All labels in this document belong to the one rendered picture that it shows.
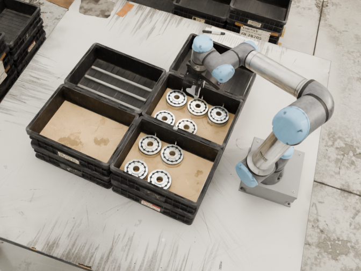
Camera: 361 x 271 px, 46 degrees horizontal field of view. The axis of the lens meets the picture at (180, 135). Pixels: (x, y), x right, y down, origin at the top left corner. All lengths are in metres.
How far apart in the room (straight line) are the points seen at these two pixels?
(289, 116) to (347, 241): 1.68
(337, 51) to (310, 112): 2.54
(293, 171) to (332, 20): 2.39
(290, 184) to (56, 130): 1.09
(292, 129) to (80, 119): 1.03
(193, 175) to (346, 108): 1.91
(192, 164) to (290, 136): 0.63
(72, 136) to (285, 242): 1.06
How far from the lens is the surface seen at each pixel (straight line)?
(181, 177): 1.86
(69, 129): 1.99
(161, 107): 2.05
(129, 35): 2.56
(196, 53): 1.64
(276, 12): 3.25
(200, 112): 2.02
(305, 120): 1.37
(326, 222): 2.93
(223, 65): 1.59
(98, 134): 1.96
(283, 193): 1.96
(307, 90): 1.49
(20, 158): 2.10
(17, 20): 3.19
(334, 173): 3.12
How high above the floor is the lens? 2.46
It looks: 56 degrees down
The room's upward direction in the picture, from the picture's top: 11 degrees clockwise
